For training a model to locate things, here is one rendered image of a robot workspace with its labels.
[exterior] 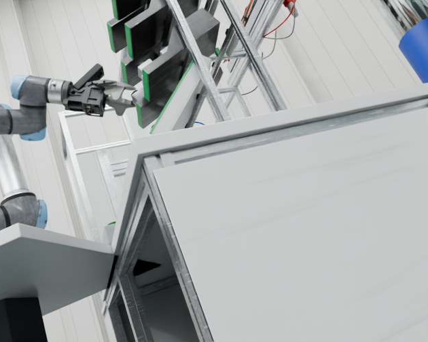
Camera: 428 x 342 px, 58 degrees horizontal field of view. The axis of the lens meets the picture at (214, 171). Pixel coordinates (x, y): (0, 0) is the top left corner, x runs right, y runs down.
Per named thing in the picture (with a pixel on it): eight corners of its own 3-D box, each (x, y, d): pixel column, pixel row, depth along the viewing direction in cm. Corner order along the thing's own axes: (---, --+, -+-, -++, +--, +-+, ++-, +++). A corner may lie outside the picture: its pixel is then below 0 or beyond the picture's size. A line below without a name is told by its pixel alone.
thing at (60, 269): (-300, 378, 75) (-299, 362, 76) (10, 330, 160) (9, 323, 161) (21, 236, 72) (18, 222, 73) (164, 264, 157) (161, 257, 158)
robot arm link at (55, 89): (58, 88, 122) (51, 71, 114) (72, 89, 122) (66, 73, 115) (51, 108, 119) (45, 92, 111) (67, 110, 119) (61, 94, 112)
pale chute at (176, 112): (166, 140, 94) (149, 132, 94) (165, 162, 106) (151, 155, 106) (212, 58, 105) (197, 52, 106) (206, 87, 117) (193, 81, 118)
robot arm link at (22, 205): (0, 246, 130) (-39, 115, 146) (45, 237, 141) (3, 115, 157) (9, 232, 123) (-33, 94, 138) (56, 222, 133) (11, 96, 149)
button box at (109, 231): (109, 243, 125) (103, 225, 127) (105, 259, 142) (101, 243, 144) (130, 237, 127) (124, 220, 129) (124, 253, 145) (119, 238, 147)
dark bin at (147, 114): (140, 107, 114) (124, 91, 115) (143, 129, 126) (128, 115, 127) (206, 58, 124) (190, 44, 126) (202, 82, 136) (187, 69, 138)
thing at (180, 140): (137, 154, 60) (132, 138, 61) (102, 302, 187) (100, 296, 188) (589, 60, 117) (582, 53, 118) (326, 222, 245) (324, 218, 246)
